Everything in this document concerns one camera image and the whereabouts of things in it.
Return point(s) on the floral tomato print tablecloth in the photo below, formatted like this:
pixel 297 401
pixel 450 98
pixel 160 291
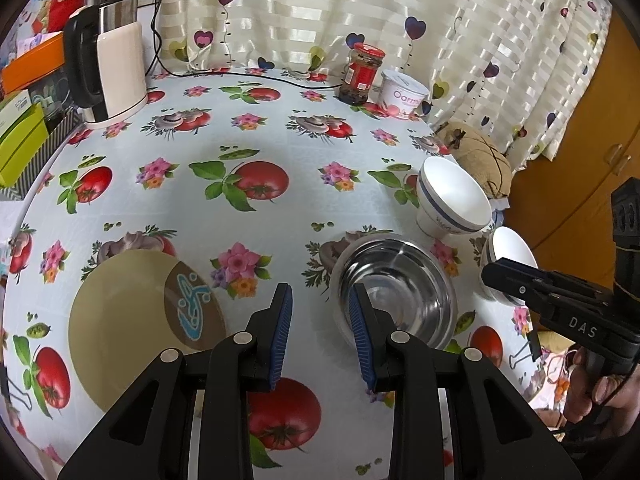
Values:
pixel 300 135

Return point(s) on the white yogurt cup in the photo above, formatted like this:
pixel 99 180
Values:
pixel 400 97

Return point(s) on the pale green long box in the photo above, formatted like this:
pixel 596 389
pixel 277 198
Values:
pixel 15 110

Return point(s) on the cream curtain heart print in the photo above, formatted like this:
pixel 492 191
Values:
pixel 325 0

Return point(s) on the black white chevron tray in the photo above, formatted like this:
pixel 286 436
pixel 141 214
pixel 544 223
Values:
pixel 55 140

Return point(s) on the person's right hand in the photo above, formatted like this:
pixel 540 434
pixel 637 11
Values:
pixel 607 390

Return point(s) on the stainless steel bowl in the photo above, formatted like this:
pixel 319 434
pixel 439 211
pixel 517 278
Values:
pixel 410 300

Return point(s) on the orange lidded storage box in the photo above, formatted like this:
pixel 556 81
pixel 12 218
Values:
pixel 30 65

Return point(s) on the glass jar red lid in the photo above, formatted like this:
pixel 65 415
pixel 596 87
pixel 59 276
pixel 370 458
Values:
pixel 360 75

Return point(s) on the cartoon print box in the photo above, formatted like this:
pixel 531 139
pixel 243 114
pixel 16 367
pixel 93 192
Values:
pixel 35 15

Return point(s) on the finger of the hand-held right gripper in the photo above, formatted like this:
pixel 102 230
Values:
pixel 505 285
pixel 520 270

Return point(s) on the lime green box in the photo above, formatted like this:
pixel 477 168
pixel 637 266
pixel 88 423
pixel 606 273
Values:
pixel 20 155

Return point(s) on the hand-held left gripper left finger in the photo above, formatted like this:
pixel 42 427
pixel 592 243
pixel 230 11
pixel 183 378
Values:
pixel 280 340

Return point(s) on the white kettle base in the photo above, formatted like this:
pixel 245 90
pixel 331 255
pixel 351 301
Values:
pixel 125 116

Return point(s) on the white black electric kettle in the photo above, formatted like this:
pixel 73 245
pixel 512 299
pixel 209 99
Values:
pixel 120 60

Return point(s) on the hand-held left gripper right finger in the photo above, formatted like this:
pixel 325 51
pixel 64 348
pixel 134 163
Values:
pixel 361 340

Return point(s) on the tan plate blue pattern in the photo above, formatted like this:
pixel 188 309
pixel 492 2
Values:
pixel 125 320

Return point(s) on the brown wooden cabinet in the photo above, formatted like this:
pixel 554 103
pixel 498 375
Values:
pixel 565 185

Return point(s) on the brown plush toy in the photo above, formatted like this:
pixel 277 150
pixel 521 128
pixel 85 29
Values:
pixel 480 160

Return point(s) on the white bowl blue stripe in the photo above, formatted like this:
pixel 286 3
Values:
pixel 455 195
pixel 507 245

